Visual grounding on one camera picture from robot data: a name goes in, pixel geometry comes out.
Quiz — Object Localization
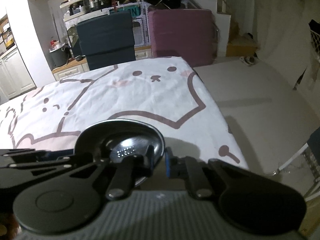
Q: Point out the maroon floor chair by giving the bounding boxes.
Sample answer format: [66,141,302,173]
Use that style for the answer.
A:
[148,9,217,67]

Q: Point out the small round steel bowl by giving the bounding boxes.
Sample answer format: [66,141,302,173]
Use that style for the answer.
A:
[74,119,165,187]

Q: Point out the white tiered rack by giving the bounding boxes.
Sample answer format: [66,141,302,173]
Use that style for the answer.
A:
[60,0,87,22]

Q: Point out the bear print tablecloth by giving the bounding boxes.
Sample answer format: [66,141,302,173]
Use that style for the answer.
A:
[1,57,248,168]

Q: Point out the dark blue floor chair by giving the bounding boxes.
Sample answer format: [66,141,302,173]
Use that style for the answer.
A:
[76,11,136,66]

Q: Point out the person left hand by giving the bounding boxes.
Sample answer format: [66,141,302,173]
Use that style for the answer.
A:
[0,224,8,237]

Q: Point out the white kitchen cabinets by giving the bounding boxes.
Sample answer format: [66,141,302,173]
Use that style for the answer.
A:
[1,46,36,99]

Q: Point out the slippers on floor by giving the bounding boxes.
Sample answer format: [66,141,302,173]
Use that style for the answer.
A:
[239,56,257,67]

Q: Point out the grey trash bin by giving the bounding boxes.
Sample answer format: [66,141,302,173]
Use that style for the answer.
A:
[49,46,70,68]

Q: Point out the staircase with railing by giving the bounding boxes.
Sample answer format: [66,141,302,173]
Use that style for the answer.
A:
[189,0,258,57]

